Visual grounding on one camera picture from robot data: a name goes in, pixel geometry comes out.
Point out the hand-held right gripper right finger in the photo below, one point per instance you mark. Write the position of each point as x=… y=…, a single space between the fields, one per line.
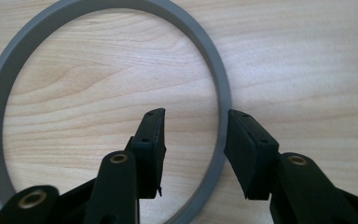
x=250 y=155

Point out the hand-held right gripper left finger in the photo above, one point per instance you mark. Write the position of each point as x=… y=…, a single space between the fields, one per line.
x=150 y=155

